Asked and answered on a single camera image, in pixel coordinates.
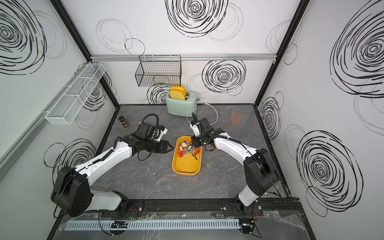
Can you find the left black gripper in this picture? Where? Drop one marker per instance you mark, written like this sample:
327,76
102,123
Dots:
164,147

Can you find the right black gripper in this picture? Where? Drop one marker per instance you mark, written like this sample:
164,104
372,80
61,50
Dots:
193,139

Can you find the pile of tagged keys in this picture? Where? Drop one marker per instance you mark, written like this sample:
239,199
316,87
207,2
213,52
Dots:
186,147

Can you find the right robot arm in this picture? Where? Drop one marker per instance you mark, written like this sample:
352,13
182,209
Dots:
261,172

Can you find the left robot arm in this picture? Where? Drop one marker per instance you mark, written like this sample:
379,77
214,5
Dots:
72,189

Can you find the yellow plastic storage box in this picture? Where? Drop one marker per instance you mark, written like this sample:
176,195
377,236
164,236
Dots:
187,165

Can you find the mint green toaster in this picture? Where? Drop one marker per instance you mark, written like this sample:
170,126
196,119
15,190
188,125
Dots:
183,108

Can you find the brown spice jar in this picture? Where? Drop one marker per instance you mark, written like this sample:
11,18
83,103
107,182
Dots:
124,122

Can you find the yellow toast slice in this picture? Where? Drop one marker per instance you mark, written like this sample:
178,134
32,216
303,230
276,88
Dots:
178,92

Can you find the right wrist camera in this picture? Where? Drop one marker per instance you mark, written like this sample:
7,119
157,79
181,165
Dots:
201,128

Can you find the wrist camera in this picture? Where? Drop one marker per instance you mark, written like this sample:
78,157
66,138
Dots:
148,131
201,128

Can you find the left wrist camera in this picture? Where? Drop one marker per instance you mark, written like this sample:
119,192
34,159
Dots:
148,131

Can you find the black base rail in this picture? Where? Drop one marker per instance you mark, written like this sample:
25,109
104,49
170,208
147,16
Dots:
225,207

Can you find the black wire wall basket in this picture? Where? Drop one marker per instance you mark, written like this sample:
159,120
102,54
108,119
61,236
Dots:
159,69

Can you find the white slotted cable duct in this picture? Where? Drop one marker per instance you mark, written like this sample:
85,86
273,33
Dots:
183,224

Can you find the white wire wall shelf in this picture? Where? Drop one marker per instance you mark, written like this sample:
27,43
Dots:
84,92

